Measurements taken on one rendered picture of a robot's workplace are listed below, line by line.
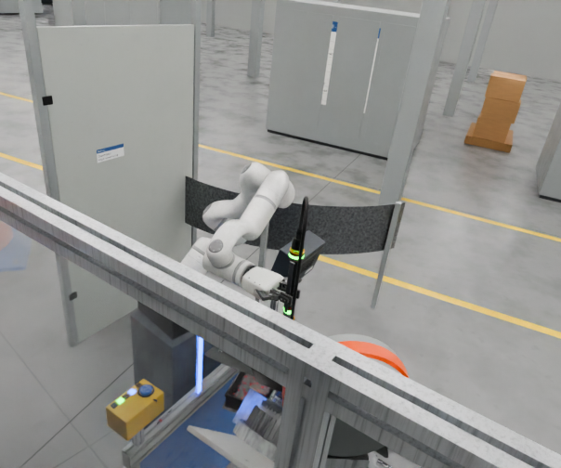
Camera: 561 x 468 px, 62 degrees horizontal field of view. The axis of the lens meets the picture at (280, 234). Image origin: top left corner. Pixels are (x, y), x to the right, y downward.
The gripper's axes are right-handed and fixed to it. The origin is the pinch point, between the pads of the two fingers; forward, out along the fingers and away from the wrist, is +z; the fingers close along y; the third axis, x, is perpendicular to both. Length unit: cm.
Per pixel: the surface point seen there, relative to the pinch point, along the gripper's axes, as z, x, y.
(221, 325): 33, 53, 74
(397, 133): -113, -59, -420
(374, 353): 43, 45, 58
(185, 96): -178, 5, -143
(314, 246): -30, -27, -74
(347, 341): 40, 45, 59
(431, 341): 16, -151, -208
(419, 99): -99, -19, -423
